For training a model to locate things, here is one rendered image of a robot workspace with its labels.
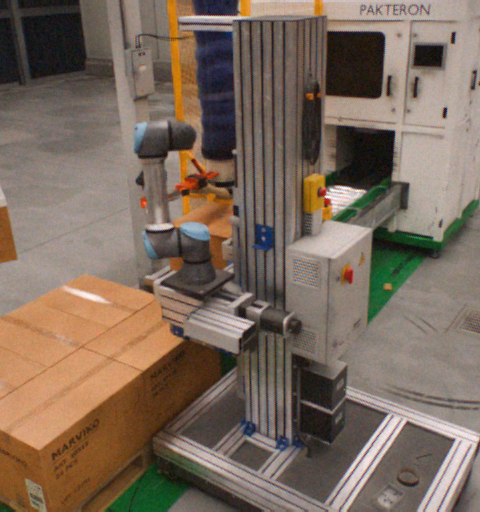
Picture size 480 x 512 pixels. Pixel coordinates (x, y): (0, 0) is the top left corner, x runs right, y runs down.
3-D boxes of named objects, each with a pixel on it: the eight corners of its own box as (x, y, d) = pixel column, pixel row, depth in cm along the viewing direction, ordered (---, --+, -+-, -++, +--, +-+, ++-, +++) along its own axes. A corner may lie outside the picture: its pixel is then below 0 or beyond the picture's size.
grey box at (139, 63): (149, 93, 414) (145, 46, 401) (155, 94, 411) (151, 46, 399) (129, 98, 399) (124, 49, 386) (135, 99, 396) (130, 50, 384)
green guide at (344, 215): (385, 187, 505) (386, 177, 501) (398, 189, 499) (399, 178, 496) (291, 258, 384) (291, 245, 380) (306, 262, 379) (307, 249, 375)
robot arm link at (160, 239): (183, 261, 244) (171, 120, 228) (145, 264, 242) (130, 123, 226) (180, 252, 255) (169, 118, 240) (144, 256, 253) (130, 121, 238)
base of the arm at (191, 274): (223, 274, 257) (222, 252, 253) (200, 288, 246) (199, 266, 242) (195, 266, 265) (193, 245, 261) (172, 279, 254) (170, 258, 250)
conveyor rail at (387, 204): (394, 206, 507) (396, 184, 499) (400, 207, 504) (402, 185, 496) (242, 335, 332) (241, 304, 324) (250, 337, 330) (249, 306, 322)
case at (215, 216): (227, 252, 398) (225, 193, 382) (282, 264, 379) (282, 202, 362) (171, 290, 352) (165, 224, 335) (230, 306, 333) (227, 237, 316)
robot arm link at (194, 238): (212, 260, 247) (211, 228, 241) (179, 263, 245) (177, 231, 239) (209, 248, 258) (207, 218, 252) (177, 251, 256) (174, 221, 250)
